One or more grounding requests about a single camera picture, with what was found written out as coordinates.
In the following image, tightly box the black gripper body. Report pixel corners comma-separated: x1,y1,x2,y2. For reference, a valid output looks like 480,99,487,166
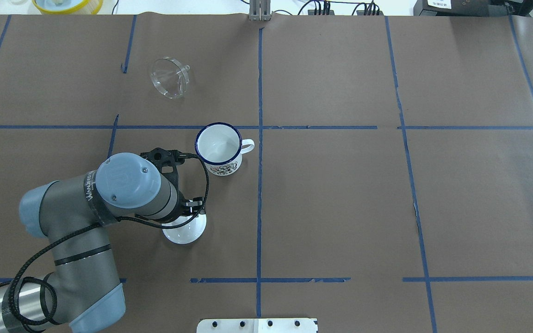
140,148,207,218

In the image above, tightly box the white ceramic lid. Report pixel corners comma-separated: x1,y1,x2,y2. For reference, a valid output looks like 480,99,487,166
161,212,207,245

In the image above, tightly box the clear glass funnel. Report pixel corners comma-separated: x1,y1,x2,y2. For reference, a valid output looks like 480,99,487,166
149,57,191,99

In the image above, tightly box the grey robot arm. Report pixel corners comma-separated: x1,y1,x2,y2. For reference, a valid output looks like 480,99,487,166
0,148,209,333

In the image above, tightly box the white enamel cup blue rim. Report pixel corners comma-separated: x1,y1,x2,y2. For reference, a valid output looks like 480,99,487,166
195,122,254,176

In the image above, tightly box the yellow tape roll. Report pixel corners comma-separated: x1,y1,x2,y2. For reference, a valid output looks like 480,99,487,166
31,0,104,15

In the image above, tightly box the brown paper table cover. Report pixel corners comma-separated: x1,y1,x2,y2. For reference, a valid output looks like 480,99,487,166
0,12,533,333

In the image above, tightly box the black box with label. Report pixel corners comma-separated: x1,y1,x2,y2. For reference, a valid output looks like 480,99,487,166
413,0,515,17

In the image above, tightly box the aluminium frame post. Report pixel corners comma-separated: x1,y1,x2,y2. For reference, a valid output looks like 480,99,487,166
248,0,272,22

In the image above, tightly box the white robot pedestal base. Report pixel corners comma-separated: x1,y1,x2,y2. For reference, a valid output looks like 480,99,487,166
196,318,319,333

